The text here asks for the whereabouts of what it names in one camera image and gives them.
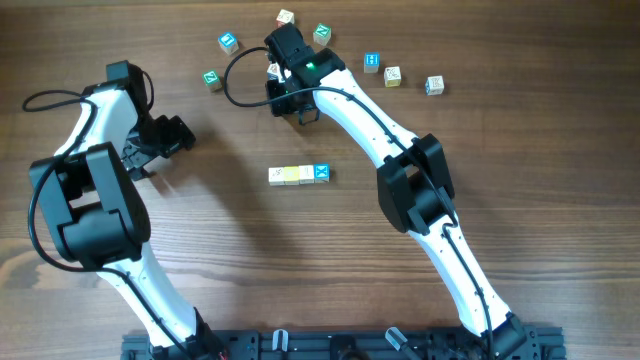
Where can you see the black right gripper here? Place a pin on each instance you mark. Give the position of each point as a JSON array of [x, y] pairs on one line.
[[277, 105]]

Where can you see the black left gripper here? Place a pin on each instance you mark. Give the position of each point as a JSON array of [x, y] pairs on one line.
[[179, 137]]

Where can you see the white apple block green N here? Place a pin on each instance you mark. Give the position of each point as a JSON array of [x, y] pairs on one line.
[[306, 174]]

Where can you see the plain cream block with 9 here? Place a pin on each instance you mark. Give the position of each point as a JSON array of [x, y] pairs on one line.
[[276, 176]]

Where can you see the yellow-top block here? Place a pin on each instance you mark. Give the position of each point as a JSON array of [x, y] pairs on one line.
[[321, 173]]

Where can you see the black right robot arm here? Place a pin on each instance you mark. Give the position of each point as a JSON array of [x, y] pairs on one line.
[[415, 190]]

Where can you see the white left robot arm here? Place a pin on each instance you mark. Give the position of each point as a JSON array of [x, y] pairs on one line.
[[86, 215]]

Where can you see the blue D block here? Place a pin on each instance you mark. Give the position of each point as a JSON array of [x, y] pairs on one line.
[[273, 72]]

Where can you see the green N block far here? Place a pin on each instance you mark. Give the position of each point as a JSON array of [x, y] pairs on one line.
[[322, 34]]

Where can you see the green Z block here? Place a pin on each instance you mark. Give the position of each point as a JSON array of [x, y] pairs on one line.
[[212, 80]]

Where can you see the blue-top block far left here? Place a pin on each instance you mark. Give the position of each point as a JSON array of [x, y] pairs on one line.
[[228, 43]]

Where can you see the red M block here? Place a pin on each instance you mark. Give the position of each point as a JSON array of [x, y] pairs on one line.
[[285, 17]]

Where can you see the blue-top ladder block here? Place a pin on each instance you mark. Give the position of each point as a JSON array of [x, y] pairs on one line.
[[371, 62]]

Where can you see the yellow-sided block with 0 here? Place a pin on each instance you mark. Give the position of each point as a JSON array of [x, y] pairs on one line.
[[392, 76]]

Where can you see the blue-sided block far right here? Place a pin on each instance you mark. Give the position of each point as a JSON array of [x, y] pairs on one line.
[[434, 85]]

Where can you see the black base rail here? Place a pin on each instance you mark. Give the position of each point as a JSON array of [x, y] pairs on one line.
[[439, 343]]

